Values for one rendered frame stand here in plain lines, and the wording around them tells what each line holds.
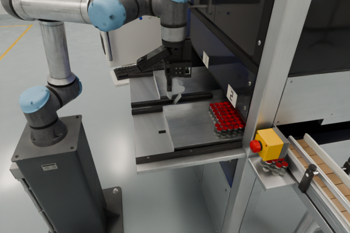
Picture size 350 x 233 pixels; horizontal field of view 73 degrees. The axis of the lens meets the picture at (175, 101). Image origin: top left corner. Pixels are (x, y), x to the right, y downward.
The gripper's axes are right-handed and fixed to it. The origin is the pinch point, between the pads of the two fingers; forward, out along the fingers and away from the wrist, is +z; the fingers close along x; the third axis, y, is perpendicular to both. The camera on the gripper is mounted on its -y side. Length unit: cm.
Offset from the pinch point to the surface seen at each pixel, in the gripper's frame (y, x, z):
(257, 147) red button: 26.0, -18.8, 8.6
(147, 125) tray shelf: -8.6, 10.0, 21.0
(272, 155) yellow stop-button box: 30.7, -20.3, 11.2
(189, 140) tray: 8.0, -1.0, 20.9
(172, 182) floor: 4, 44, 109
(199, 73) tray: 22, 52, 21
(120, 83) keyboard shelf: -25, 59, 28
